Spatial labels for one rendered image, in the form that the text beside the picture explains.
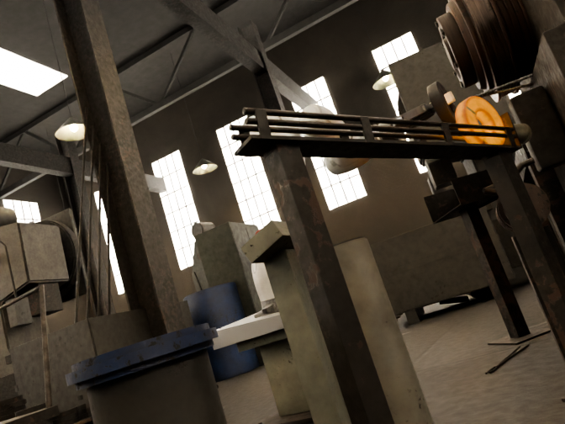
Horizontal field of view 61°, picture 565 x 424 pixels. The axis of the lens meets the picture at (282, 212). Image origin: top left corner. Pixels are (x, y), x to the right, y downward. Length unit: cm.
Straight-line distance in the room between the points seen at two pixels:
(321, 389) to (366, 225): 1104
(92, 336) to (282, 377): 213
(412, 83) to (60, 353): 372
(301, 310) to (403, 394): 30
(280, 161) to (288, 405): 135
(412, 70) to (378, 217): 772
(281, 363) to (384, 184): 1037
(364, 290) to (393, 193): 1095
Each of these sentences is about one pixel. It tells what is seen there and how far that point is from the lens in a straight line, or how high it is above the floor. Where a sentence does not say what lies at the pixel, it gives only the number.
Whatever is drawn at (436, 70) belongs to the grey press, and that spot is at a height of 205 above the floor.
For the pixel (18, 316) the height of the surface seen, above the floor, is 127.
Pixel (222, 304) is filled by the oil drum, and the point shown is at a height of 68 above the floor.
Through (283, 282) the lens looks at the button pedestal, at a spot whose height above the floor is 47.
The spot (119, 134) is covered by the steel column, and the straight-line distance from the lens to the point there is 454.
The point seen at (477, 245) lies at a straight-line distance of 228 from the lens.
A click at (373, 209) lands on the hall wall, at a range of 1217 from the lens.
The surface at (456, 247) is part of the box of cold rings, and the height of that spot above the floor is 48.
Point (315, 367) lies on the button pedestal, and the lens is 121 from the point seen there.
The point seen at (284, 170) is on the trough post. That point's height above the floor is 63.
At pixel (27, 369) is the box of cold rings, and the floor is 62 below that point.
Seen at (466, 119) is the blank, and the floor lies 71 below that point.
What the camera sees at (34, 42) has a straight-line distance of 1231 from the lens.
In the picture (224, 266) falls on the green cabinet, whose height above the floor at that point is 107.
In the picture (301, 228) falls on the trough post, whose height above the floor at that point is 53.
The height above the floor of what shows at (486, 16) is 109.
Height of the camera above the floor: 39
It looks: 12 degrees up
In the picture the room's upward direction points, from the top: 18 degrees counter-clockwise
